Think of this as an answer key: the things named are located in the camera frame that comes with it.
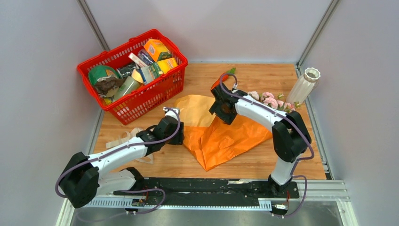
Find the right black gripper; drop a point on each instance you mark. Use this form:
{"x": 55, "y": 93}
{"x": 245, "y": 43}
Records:
{"x": 227, "y": 119}

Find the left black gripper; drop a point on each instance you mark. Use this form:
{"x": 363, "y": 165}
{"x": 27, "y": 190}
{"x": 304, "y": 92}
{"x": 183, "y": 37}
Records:
{"x": 179, "y": 140}

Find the orange wrapping paper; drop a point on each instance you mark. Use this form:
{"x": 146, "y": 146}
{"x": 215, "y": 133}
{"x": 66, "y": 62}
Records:
{"x": 209, "y": 139}

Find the pink flower bouquet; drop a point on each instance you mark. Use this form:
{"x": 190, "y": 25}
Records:
{"x": 275, "y": 102}

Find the cream ribbon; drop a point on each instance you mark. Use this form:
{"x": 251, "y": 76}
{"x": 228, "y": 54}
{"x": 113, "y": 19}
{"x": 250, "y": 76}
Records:
{"x": 149, "y": 159}

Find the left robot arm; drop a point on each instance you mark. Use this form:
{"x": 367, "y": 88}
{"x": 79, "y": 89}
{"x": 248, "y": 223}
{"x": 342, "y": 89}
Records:
{"x": 88, "y": 176}

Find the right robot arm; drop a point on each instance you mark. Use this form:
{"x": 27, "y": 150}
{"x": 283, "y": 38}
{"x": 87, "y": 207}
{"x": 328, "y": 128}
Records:
{"x": 289, "y": 133}

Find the white ribbed ceramic vase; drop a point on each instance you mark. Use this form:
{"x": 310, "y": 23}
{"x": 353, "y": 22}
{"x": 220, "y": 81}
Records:
{"x": 305, "y": 84}

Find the orange toy carrot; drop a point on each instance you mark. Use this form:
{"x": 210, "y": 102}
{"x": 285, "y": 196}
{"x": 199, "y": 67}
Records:
{"x": 224, "y": 76}

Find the red plastic shopping basket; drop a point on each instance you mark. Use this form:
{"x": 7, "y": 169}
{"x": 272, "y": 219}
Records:
{"x": 132, "y": 106}

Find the green scrub sponge box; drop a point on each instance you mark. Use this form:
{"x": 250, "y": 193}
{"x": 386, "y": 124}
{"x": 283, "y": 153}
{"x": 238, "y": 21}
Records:
{"x": 150, "y": 73}

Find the green cylinder bottle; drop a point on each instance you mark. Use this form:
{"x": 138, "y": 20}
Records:
{"x": 129, "y": 85}

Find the yellow sponge pack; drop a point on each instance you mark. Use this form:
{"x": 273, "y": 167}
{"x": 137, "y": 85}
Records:
{"x": 167, "y": 64}

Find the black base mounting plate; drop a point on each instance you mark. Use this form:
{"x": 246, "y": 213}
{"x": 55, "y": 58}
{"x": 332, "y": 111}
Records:
{"x": 215, "y": 192}

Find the dark snack packet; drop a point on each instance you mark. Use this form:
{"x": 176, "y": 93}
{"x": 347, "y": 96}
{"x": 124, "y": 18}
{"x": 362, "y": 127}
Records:
{"x": 127, "y": 70}

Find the white red small box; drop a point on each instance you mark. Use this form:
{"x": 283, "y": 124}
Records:
{"x": 140, "y": 63}

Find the brown crumpled bag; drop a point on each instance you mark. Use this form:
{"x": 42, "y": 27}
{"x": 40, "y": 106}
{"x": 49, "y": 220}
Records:
{"x": 108, "y": 86}

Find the orange green box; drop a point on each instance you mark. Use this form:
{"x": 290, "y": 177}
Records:
{"x": 157, "y": 50}

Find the green round package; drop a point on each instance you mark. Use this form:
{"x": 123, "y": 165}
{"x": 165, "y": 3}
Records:
{"x": 102, "y": 72}

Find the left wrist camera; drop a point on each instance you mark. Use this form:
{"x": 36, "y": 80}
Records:
{"x": 172, "y": 112}

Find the aluminium rail frame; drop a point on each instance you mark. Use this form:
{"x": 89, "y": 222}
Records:
{"x": 321, "y": 203}

